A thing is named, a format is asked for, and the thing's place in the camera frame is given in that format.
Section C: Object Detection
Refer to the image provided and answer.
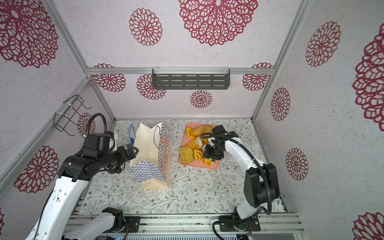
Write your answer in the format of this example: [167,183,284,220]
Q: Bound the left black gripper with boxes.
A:
[99,143,139,170]

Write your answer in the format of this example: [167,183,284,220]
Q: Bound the blue checkered paper bag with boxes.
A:
[130,123,172,190]

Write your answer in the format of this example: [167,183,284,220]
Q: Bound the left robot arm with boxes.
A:
[27,131,139,240]

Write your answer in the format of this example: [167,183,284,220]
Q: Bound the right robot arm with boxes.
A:
[200,125,280,220]

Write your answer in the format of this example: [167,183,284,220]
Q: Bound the striped twisted bread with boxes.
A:
[184,139,196,150]

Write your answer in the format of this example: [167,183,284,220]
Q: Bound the long baguette bread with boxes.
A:
[190,125,214,137]

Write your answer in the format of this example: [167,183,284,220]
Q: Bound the yellow croissant bread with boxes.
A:
[185,127,195,140]

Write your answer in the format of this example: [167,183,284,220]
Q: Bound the pink plastic tray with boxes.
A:
[178,123,219,170]

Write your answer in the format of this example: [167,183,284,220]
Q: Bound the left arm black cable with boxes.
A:
[82,112,108,142]

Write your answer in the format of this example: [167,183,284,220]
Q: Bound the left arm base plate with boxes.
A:
[102,207,141,233]

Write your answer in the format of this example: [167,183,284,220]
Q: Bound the black wire rack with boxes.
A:
[52,94,92,137]

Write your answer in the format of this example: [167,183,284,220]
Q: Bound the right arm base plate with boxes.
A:
[219,215,261,232]

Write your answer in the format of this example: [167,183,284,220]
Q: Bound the grey wall shelf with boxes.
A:
[152,69,231,90]

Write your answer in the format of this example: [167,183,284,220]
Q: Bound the aluminium front rail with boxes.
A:
[62,212,306,236]

